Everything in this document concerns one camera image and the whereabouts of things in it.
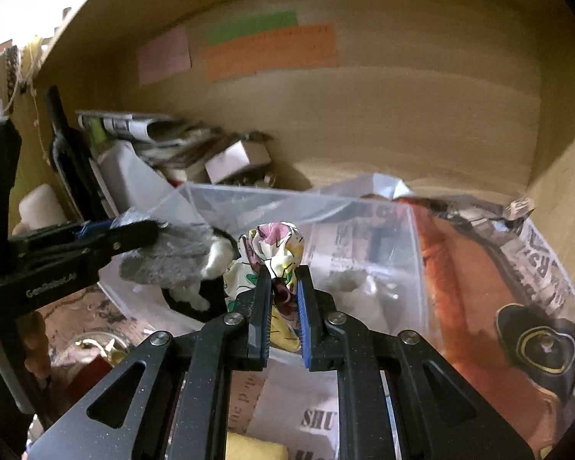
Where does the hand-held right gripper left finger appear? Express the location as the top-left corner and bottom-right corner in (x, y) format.
(26, 266), (274, 460)

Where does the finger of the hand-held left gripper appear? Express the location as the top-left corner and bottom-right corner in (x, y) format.
(13, 220), (160, 275)
(8, 219), (122, 251)

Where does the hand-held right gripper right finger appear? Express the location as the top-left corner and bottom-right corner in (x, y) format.
(296, 265), (536, 460)

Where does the grey and white plush toy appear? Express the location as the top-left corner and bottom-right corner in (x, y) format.
(119, 208), (235, 312)

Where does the floral patterned cloth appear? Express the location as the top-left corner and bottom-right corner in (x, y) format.
(223, 222), (306, 353)

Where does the clear plastic storage box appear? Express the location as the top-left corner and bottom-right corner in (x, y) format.
(98, 172), (442, 367)

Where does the white foam cylinder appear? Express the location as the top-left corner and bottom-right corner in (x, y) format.
(18, 185), (64, 229)

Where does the white box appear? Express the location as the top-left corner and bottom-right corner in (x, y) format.
(97, 140), (184, 217)

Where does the dark wine bottle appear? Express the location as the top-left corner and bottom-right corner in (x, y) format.
(44, 85), (107, 223)

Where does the white printed paper sheet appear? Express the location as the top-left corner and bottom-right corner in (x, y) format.
(246, 363), (339, 460)

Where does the pile of papers and boxes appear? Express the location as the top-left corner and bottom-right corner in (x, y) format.
(76, 109), (223, 166)

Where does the yellow sponge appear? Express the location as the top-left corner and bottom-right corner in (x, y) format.
(225, 430), (289, 460)

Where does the small cardboard box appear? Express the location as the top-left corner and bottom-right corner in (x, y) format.
(204, 138), (274, 185)

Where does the orange bag with black emblem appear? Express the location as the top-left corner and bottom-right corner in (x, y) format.
(392, 195), (575, 447)

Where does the hanging twine bundle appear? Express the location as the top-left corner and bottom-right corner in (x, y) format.
(0, 33), (47, 117)

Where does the pink paper note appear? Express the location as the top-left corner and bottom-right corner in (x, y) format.
(137, 26), (193, 85)

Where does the orange paper note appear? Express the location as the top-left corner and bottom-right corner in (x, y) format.
(203, 23), (339, 82)

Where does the green paper note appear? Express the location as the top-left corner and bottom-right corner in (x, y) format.
(206, 11), (300, 45)

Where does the newspaper sheet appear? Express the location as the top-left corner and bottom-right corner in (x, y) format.
(316, 195), (575, 406)

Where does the wooden bead string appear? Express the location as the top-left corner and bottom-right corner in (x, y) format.
(21, 310), (53, 380)

